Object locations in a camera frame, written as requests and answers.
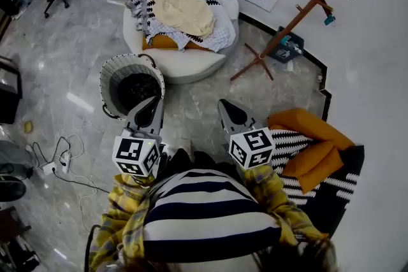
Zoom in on person's right forearm yellow plaid sleeve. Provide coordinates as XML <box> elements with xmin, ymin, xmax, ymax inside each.
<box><xmin>242</xmin><ymin>164</ymin><xmax>329</xmax><ymax>247</ymax></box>

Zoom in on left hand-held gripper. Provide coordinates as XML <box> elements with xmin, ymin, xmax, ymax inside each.
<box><xmin>112</xmin><ymin>96</ymin><xmax>165</xmax><ymax>178</ymax></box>

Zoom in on person's black trouser legs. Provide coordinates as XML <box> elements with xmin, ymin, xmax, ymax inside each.
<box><xmin>164</xmin><ymin>148</ymin><xmax>238</xmax><ymax>173</ymax></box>

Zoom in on cream clothes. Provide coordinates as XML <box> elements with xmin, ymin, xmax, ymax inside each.
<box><xmin>145</xmin><ymin>0</ymin><xmax>217</xmax><ymax>38</ymax></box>

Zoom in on person's left forearm yellow plaid sleeve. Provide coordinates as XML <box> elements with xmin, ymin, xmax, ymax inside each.
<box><xmin>89</xmin><ymin>172</ymin><xmax>156</xmax><ymax>272</ymax></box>

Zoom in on long orange cushion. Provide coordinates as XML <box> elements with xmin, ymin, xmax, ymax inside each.
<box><xmin>266</xmin><ymin>108</ymin><xmax>356</xmax><ymax>151</ymax></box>

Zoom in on white woven basket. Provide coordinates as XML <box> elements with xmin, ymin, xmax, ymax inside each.
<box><xmin>99</xmin><ymin>53</ymin><xmax>166</xmax><ymax>120</ymax></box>

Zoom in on black box cabinet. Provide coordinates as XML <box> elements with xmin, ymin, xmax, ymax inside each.
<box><xmin>0</xmin><ymin>55</ymin><xmax>24</xmax><ymax>125</ymax></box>

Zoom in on black white zigzag blanket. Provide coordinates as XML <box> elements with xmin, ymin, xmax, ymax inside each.
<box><xmin>268</xmin><ymin>124</ymin><xmax>360</xmax><ymax>205</ymax></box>

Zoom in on orange cushion under clothes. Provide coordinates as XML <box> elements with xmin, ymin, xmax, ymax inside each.
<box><xmin>141</xmin><ymin>34</ymin><xmax>207</xmax><ymax>52</ymax></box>

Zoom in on black bin with label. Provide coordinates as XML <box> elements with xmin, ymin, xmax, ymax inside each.
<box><xmin>266</xmin><ymin>25</ymin><xmax>306</xmax><ymax>64</ymax></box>

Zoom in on person's striped shirt torso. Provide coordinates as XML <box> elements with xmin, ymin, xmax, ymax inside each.
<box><xmin>142</xmin><ymin>168</ymin><xmax>282</xmax><ymax>263</ymax></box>

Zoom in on white power strip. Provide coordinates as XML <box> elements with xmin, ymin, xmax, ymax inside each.
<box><xmin>42</xmin><ymin>151</ymin><xmax>71</xmax><ymax>175</ymax></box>

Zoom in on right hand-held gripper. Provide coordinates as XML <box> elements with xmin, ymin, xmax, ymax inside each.
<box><xmin>217</xmin><ymin>99</ymin><xmax>276</xmax><ymax>170</ymax></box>

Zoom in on wooden coat rack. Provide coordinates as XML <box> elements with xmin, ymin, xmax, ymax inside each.
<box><xmin>229</xmin><ymin>0</ymin><xmax>387</xmax><ymax>82</ymax></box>

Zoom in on white round beanbag seat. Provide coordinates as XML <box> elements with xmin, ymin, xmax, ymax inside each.
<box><xmin>122</xmin><ymin>0</ymin><xmax>240</xmax><ymax>85</ymax></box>

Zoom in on black shoe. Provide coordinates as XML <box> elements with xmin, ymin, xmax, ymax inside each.
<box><xmin>0</xmin><ymin>179</ymin><xmax>27</xmax><ymax>203</ymax></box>

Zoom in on black white zigzag clothes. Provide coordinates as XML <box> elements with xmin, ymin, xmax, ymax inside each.
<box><xmin>127</xmin><ymin>0</ymin><xmax>221</xmax><ymax>44</ymax></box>

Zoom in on white cable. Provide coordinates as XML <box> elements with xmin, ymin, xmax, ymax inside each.
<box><xmin>25</xmin><ymin>132</ymin><xmax>98</xmax><ymax>233</ymax></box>

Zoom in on thick black cable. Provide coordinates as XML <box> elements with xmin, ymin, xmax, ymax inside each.
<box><xmin>84</xmin><ymin>224</ymin><xmax>102</xmax><ymax>272</ymax></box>

